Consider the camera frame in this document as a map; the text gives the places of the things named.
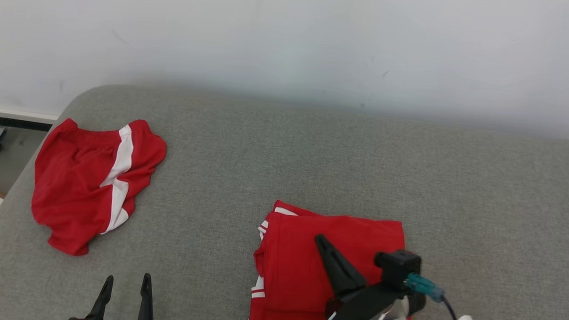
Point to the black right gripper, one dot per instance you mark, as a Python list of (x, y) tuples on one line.
[(360, 307)]

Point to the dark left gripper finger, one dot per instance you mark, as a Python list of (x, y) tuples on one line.
[(102, 303), (146, 302)]

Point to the red basketball jersey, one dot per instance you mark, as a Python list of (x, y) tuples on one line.
[(295, 255)]

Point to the red shorts with white stripe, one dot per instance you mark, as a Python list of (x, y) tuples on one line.
[(70, 185)]

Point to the white and black baseboard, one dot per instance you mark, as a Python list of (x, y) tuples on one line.
[(11, 118)]

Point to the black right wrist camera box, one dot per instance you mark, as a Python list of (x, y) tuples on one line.
[(399, 266)]

